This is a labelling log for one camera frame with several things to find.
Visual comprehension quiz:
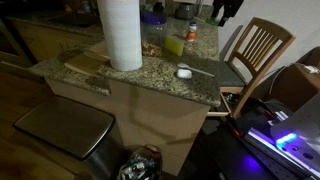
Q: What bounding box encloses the wooden chair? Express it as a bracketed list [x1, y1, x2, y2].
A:
[219, 17, 295, 104]

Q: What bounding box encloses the dark metal pot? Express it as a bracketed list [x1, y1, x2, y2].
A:
[175, 2, 195, 20]

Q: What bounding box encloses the stainless steel trash can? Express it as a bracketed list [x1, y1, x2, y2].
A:
[14, 96, 123, 180]

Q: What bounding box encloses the yellow green sponge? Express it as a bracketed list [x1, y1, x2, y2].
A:
[164, 36, 184, 56]

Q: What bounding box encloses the clear jar purple lid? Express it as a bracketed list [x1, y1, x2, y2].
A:
[141, 11, 167, 57]

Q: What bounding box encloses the bag of recyclables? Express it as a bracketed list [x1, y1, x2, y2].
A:
[117, 144, 163, 180]

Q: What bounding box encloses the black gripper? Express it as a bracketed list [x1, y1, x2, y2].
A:
[211, 0, 244, 27]

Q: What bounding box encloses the green round lid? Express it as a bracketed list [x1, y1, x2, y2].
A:
[206, 19, 220, 26]

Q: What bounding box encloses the open wooden drawer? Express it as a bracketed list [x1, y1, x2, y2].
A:
[207, 87, 244, 118]

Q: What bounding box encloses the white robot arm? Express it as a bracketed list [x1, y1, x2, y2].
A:
[220, 17, 319, 168]

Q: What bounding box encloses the small orange white bottle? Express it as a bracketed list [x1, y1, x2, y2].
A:
[186, 22, 197, 42]

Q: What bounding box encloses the cardboard box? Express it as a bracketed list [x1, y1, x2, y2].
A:
[269, 46, 320, 113]

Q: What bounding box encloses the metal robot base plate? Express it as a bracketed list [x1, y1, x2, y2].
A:
[244, 128, 320, 180]

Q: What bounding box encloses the wooden cutting board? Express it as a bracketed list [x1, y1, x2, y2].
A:
[64, 41, 109, 77]

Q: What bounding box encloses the white paper towel roll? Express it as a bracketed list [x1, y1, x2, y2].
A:
[97, 0, 142, 71]

